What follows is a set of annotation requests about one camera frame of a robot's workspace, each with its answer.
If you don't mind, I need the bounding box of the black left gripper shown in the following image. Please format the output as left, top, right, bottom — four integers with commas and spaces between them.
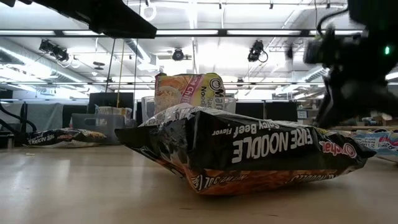
30, 0, 158, 40

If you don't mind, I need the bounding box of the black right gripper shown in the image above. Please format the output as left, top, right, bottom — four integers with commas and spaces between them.
303, 26, 398, 129

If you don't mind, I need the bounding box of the black Fire Noodle pack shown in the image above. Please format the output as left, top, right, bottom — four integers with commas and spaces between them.
114, 103, 377, 196
24, 128, 108, 149

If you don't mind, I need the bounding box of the wooden background table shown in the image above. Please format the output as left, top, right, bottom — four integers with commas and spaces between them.
329, 125, 398, 131

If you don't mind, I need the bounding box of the black ceiling spotlight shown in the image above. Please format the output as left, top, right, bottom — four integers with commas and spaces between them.
171, 48, 186, 62
52, 46, 71, 63
39, 39, 55, 53
247, 39, 269, 63

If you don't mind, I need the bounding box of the clear plastic bin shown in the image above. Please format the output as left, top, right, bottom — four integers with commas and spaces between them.
141, 95, 238, 124

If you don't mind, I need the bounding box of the grey office partition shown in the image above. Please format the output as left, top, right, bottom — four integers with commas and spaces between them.
0, 102, 65, 133

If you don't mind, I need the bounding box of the white hanging ring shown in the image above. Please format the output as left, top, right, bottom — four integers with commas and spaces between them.
141, 1, 157, 22

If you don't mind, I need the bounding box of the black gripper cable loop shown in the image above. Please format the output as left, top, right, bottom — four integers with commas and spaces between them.
316, 6, 351, 34

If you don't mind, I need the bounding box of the thin black light rail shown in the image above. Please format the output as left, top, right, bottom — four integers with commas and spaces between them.
0, 80, 327, 86

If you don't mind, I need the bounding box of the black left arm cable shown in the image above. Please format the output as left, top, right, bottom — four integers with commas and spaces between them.
0, 102, 37, 132

